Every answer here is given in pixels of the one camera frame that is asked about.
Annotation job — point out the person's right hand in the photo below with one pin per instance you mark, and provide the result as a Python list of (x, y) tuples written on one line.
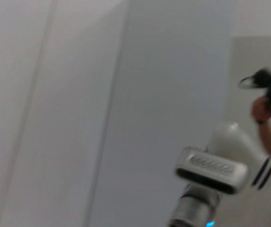
[(260, 110)]

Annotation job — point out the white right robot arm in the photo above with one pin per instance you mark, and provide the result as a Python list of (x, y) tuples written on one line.
[(230, 139)]

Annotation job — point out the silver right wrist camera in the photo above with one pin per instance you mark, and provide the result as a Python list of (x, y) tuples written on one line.
[(211, 170)]

